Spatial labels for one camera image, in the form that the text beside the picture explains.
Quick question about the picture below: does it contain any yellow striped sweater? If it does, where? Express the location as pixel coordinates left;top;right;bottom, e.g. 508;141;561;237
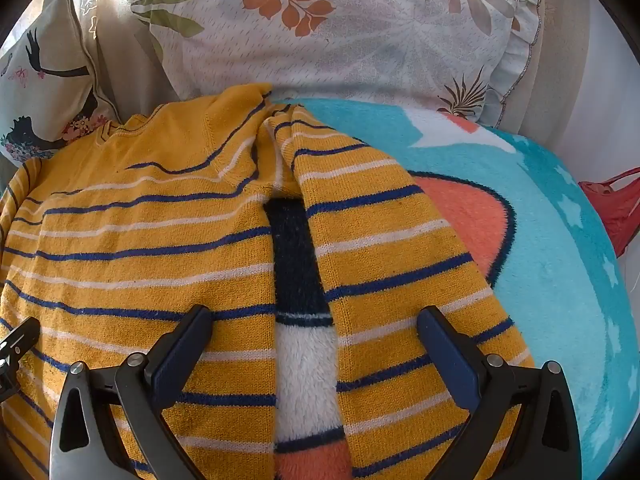
0;83;537;480

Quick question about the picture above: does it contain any red bag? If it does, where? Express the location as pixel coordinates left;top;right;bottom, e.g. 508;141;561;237
578;168;640;258

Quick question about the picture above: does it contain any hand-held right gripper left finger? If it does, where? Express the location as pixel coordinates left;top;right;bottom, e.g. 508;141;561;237
50;304;216;480

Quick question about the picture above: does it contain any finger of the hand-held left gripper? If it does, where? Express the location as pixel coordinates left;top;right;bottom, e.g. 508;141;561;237
0;317;42;403

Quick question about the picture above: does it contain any turquoise cartoon printed blanket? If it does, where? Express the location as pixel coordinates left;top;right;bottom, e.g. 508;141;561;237
265;97;632;480

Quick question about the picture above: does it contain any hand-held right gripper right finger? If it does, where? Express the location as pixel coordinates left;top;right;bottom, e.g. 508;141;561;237
416;306;583;480

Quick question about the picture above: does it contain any white figure print cushion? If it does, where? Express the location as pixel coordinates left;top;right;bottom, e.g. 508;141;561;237
0;0;123;166

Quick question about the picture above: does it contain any white leaf print pillow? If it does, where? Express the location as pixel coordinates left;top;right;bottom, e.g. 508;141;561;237
128;0;544;128

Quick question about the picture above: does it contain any beige star print curtain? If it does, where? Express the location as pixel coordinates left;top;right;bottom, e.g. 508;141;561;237
60;0;176;122

